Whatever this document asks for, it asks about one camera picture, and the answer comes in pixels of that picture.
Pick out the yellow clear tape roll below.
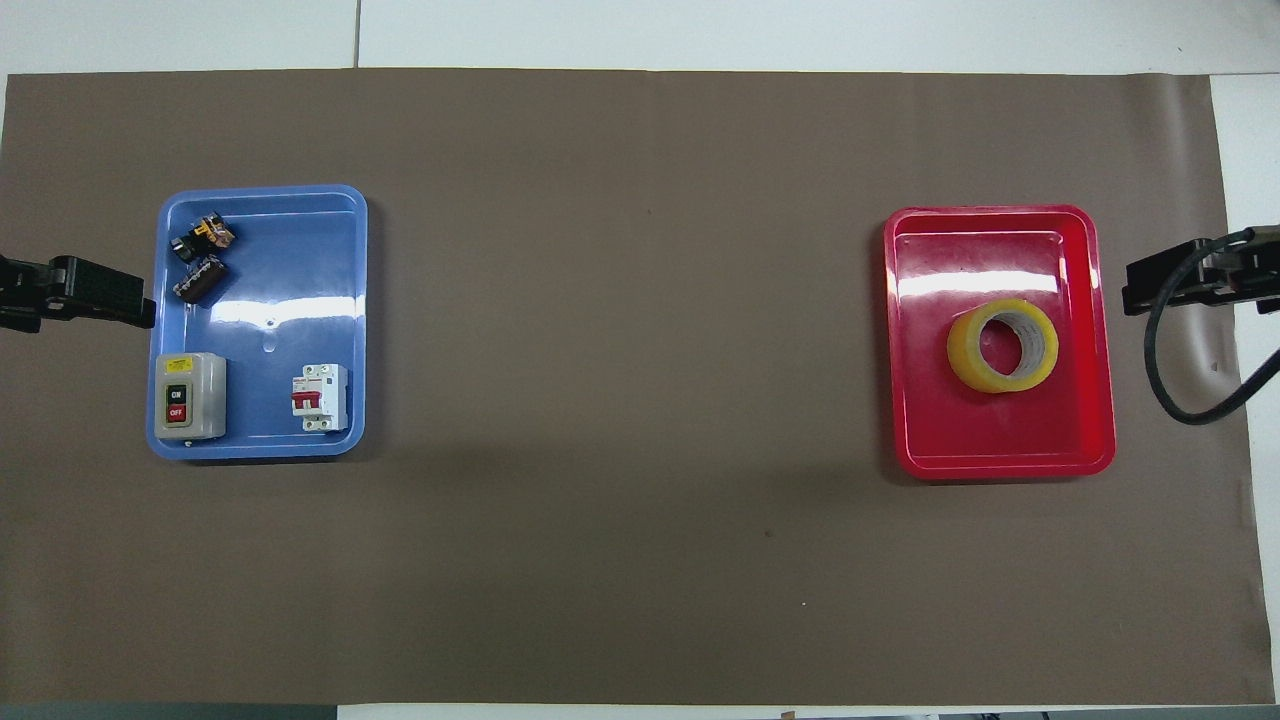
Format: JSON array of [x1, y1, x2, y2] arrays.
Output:
[[946, 298, 1060, 394]]

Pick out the red plastic tray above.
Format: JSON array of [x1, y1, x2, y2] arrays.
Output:
[[882, 205, 1117, 482]]

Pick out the white circuit breaker red lever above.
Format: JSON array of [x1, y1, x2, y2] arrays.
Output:
[[290, 363, 350, 433]]

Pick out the blue plastic tray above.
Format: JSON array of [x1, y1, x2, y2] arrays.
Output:
[[146, 184, 369, 460]]

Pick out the brown black electrical component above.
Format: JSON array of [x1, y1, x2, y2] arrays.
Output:
[[173, 254, 227, 303]]

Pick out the black yellow electrical component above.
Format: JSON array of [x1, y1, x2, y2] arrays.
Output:
[[169, 213, 237, 264]]

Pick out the grey on-off switch box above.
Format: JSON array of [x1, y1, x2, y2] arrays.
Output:
[[154, 352, 228, 442]]

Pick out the black cable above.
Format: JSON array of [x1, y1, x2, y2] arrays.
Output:
[[1144, 228, 1280, 427]]

